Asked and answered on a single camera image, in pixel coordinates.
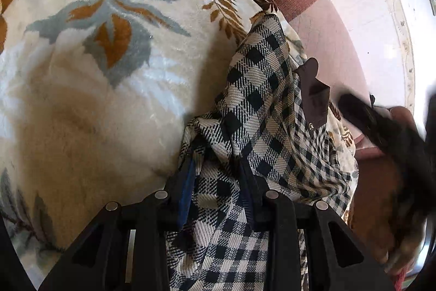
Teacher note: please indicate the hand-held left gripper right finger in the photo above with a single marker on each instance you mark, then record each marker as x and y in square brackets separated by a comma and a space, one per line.
[249, 197]

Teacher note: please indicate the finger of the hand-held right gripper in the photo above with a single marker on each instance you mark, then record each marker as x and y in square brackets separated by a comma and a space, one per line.
[378, 130]

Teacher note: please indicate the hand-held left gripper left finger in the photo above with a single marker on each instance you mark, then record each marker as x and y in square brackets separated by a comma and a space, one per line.
[185, 197]

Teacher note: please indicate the black and cream checkered jacket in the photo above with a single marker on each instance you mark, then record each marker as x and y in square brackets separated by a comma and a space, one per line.
[259, 100]

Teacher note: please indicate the pink quilted sofa back cushion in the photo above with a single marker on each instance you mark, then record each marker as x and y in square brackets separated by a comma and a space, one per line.
[327, 38]

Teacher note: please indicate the cream leaf print blanket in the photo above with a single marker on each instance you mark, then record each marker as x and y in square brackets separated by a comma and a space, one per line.
[102, 72]

